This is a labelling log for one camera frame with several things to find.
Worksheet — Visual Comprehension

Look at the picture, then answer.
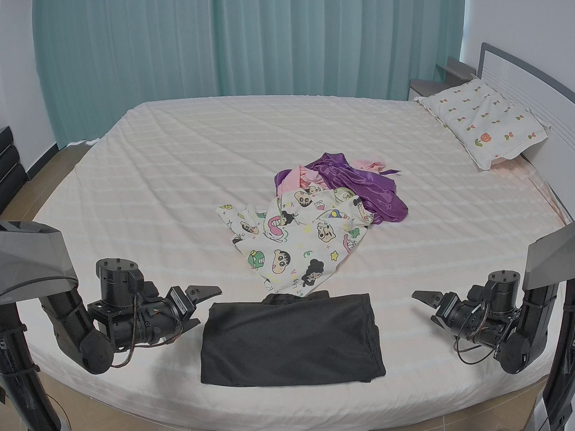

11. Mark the blue-green curtain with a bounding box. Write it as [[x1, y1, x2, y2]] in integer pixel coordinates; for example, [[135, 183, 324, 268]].
[[31, 0, 468, 147]]

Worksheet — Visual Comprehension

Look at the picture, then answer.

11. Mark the black T-shirt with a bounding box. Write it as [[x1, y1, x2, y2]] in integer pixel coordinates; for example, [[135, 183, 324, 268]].
[[200, 290, 387, 388]]

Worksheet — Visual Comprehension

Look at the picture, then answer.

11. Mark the black cable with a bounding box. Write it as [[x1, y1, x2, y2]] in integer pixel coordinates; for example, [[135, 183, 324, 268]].
[[111, 326, 137, 368], [453, 336, 497, 367], [45, 393, 72, 431]]

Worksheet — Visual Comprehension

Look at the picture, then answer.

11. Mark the pink garment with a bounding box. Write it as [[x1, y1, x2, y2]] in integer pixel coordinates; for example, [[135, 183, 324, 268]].
[[276, 157, 388, 198]]

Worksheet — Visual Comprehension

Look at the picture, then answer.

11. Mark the bed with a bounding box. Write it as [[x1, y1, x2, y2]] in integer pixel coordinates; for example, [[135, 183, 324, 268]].
[[27, 42, 575, 431]]

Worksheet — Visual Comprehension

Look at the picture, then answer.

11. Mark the purple garment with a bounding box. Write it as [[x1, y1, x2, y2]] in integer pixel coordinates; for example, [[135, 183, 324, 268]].
[[274, 152, 409, 226]]

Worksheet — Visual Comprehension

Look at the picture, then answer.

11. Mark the grey bedside table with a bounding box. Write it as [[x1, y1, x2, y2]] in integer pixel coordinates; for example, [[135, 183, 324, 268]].
[[409, 57, 477, 102]]

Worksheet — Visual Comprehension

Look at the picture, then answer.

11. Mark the white printed pyjama top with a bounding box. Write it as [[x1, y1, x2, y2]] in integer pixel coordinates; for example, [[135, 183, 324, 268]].
[[218, 187, 376, 298]]

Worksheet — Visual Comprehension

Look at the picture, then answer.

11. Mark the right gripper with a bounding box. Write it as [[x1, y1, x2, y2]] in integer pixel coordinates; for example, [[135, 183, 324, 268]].
[[412, 290, 479, 339]]

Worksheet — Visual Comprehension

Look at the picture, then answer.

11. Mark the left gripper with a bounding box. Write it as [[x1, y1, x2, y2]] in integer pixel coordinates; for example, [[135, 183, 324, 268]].
[[134, 285, 223, 345]]

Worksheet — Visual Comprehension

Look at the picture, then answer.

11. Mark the white printed pillow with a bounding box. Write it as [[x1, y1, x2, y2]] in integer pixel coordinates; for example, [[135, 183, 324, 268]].
[[414, 77, 552, 171]]

